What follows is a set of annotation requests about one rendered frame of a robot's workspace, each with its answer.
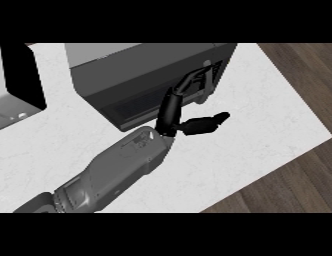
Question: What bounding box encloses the dark grey microwave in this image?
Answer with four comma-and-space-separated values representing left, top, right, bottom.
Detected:
62, 43, 238, 133

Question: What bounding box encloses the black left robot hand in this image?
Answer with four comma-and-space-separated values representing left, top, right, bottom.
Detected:
152, 64, 231, 138

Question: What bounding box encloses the dark grey microwave door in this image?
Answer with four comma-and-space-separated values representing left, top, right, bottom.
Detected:
76, 63, 215, 133

